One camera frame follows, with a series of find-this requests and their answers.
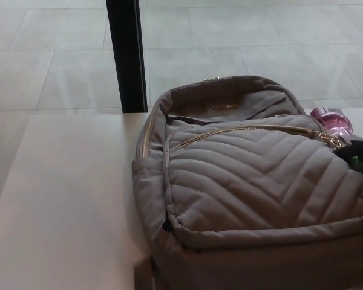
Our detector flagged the green frog plush keychain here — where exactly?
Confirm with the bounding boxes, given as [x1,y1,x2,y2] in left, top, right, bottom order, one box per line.
[317,130,361,170]

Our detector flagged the grey quilted backpack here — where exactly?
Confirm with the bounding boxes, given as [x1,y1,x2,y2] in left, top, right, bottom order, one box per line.
[130,74,363,290]

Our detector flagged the pink transparent plastic bottle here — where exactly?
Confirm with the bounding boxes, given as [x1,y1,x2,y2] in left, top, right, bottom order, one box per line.
[309,107,356,140]

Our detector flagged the black window frame post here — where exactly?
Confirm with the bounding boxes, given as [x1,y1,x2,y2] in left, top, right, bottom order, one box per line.
[106,0,149,114]

